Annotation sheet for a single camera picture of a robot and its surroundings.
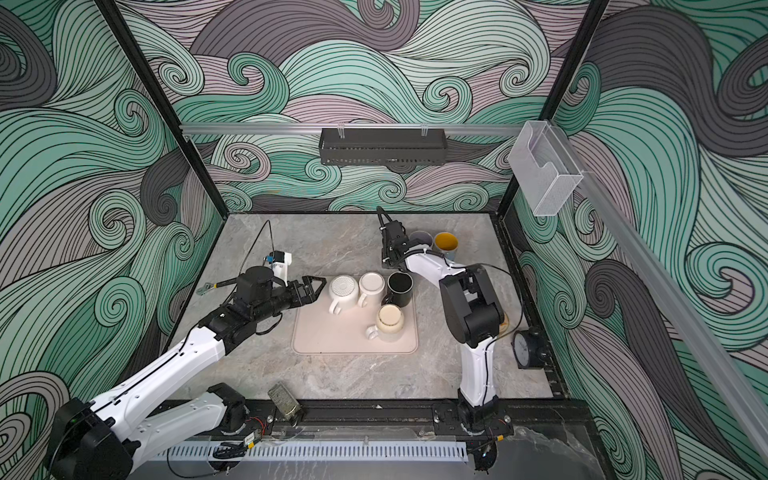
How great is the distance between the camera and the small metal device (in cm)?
73

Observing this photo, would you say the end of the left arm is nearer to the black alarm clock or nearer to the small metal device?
the small metal device

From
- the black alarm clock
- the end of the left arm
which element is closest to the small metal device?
Answer: the end of the left arm
